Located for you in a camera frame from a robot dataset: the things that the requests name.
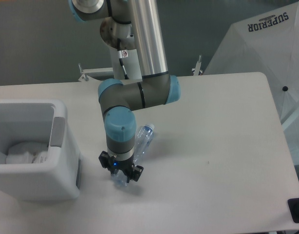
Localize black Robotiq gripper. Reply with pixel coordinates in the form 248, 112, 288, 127
98, 151, 144, 183

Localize clear plastic water bottle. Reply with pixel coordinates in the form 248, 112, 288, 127
111, 123, 154, 187

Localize clear plastic bag printed label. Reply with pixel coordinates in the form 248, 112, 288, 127
6, 141, 49, 164

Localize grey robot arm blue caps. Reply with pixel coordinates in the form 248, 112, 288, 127
69, 0, 180, 185

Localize white plastic trash can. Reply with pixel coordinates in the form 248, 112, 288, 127
0, 99, 82, 201

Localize black device at table corner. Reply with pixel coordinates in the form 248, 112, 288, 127
287, 198, 299, 223

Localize white Superior umbrella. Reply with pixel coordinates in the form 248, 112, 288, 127
205, 2, 299, 165

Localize white pedestal base frame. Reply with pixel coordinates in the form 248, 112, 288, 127
78, 55, 204, 82

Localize black cable on pedestal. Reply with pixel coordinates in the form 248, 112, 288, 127
116, 38, 130, 80

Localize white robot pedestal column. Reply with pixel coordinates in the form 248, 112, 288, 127
100, 17, 142, 79

